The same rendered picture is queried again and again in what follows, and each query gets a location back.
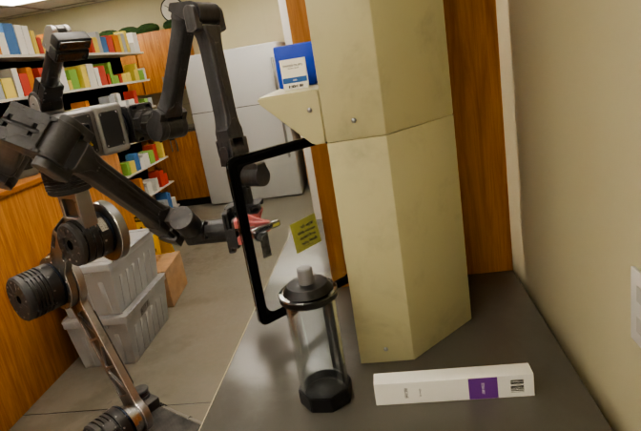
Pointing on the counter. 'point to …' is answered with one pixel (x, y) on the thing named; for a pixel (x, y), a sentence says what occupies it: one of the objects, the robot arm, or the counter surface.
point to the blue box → (296, 57)
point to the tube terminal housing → (391, 149)
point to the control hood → (299, 112)
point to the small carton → (294, 73)
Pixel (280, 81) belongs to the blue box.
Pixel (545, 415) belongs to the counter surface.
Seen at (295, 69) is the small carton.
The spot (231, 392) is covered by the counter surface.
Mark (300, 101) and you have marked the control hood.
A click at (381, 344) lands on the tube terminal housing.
